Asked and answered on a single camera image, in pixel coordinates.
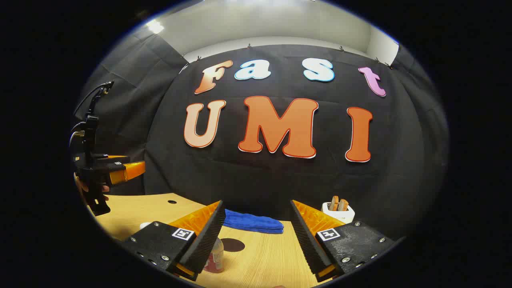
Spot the silver water bottle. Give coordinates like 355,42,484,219
203,237,225,274

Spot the white toaster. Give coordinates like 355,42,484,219
321,202,356,225

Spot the blue folded towel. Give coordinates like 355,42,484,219
223,209,284,235

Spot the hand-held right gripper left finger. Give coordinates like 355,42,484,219
121,200,226,282

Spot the bright ceiling light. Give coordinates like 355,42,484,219
146,19,165,35

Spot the dark round coaster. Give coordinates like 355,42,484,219
220,238,246,253

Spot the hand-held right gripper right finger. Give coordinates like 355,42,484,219
290,199,401,282

